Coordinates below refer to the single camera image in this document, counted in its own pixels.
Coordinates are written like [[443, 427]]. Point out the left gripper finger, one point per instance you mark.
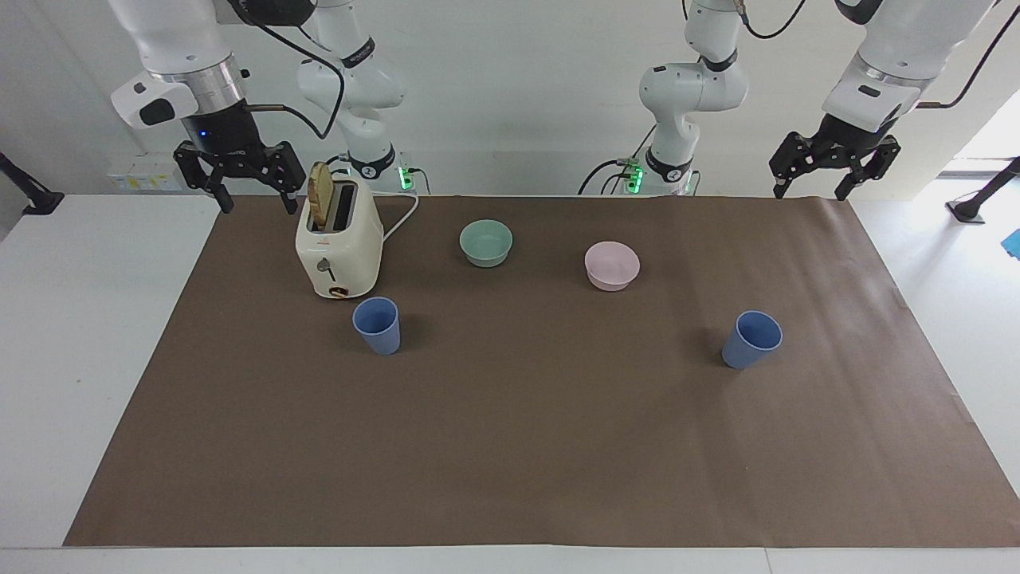
[[880, 159], [793, 155]]

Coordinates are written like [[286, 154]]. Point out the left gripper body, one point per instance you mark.
[[846, 139]]

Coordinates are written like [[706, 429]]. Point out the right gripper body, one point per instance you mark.
[[227, 131]]

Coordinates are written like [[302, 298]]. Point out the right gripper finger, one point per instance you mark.
[[288, 167], [195, 167]]

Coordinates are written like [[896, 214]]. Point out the toast slice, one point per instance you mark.
[[319, 195]]

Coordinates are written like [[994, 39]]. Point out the white power strip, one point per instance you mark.
[[143, 179]]

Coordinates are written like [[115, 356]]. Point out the black stand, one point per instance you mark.
[[968, 209], [40, 203]]

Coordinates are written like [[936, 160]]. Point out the cream toaster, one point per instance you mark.
[[339, 255]]

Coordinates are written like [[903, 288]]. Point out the blue object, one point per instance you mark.
[[1014, 243]]

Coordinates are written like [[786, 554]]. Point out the blue cup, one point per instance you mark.
[[749, 343], [378, 331]]

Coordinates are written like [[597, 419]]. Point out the green bowl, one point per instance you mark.
[[486, 243]]

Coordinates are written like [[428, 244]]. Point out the pink bowl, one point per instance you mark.
[[612, 267]]

